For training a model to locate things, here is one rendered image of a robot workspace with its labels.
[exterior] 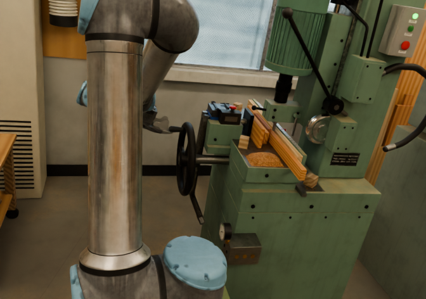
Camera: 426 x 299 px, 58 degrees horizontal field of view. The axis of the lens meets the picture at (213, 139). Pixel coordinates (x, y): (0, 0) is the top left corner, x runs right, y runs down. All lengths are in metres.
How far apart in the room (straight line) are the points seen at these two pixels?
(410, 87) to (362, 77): 2.01
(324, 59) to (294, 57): 0.12
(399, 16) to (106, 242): 1.13
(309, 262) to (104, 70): 1.22
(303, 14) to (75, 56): 1.64
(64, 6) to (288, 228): 1.68
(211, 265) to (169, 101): 1.97
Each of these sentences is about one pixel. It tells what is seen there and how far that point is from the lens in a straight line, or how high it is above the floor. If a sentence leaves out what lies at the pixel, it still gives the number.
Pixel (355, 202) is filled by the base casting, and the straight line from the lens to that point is 1.60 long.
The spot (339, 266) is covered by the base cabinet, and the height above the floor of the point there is 0.44.
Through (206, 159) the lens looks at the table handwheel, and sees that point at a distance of 1.50.
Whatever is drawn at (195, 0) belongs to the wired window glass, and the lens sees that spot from 2.70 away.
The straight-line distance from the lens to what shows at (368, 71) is 1.40.
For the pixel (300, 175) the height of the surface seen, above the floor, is 0.92.
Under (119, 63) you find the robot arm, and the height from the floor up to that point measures 1.31.
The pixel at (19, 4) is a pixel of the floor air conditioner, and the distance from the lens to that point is 2.30.
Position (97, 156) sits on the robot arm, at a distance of 0.78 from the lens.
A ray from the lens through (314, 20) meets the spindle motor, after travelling 1.38.
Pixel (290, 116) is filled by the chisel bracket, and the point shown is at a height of 1.03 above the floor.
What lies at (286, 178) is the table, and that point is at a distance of 1.39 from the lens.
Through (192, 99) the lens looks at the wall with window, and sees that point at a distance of 2.77.
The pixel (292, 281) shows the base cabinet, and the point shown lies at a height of 0.36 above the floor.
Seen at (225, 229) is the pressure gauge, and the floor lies 0.68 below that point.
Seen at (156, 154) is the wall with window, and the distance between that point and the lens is 2.90.
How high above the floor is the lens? 1.49
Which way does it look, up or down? 24 degrees down
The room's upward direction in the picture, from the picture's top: 9 degrees clockwise
